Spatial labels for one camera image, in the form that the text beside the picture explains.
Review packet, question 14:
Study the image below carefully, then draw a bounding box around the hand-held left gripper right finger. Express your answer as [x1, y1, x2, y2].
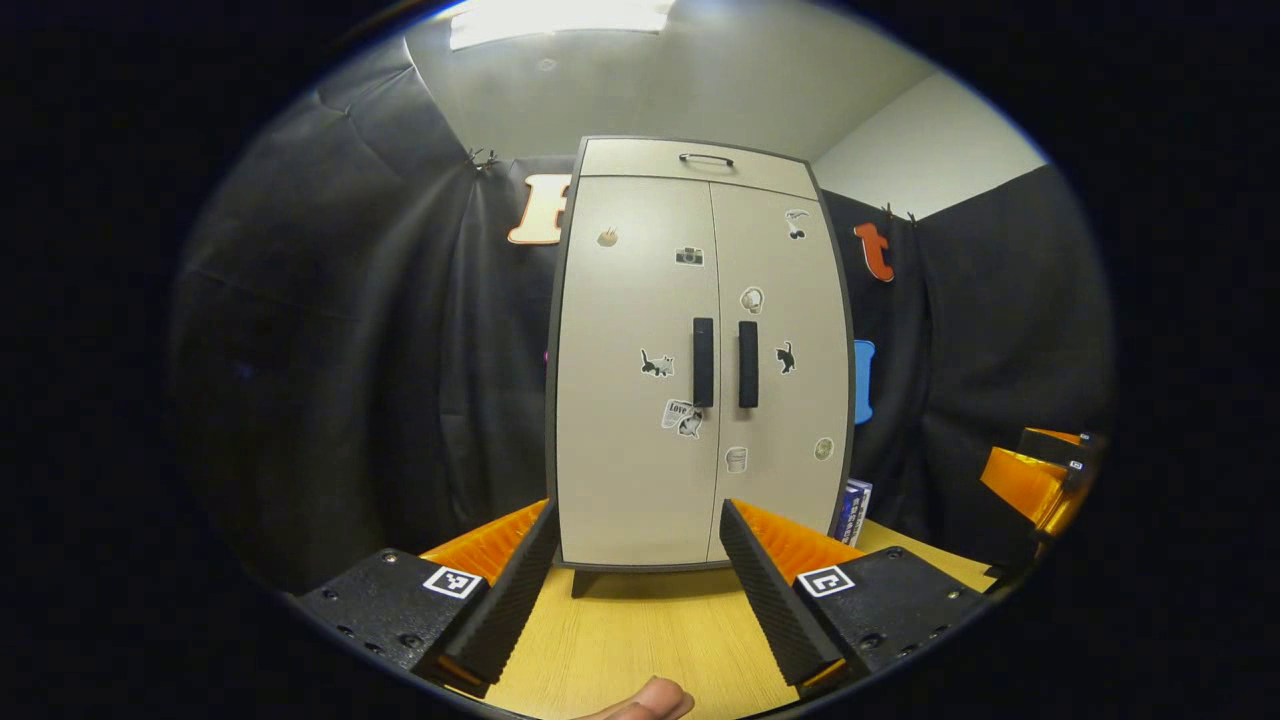
[718, 498, 996, 699]

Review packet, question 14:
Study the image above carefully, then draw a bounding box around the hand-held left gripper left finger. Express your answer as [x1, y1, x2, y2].
[295, 498, 563, 699]

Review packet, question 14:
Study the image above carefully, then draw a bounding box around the white shoe cabinet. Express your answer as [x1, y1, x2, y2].
[545, 135, 858, 599]

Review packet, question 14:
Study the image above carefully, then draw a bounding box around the white cabinet drawer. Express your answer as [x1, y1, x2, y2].
[578, 138, 819, 199]

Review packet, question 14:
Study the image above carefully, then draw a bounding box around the blue box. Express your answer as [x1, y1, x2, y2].
[832, 478, 873, 548]

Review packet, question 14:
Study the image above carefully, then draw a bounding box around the black backdrop cloth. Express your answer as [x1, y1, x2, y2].
[915, 165, 1119, 561]
[170, 35, 926, 601]

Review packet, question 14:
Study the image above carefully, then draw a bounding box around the ceiling light panel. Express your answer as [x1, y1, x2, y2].
[448, 0, 676, 51]

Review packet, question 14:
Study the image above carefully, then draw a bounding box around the black door handle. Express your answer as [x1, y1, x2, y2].
[738, 321, 760, 409]
[692, 318, 715, 408]

